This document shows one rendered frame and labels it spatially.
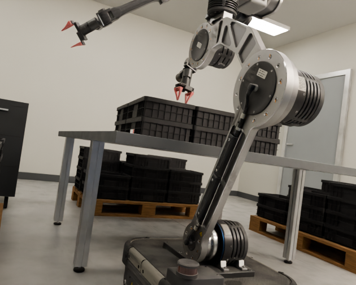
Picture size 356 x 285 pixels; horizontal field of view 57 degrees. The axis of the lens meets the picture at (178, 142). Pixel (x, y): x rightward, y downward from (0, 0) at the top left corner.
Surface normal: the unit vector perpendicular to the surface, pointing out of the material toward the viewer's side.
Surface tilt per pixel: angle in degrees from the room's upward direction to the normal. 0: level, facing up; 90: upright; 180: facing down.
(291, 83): 89
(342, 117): 90
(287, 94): 104
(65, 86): 90
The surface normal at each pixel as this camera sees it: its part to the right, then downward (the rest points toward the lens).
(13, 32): 0.45, 0.03
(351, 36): -0.88, -0.14
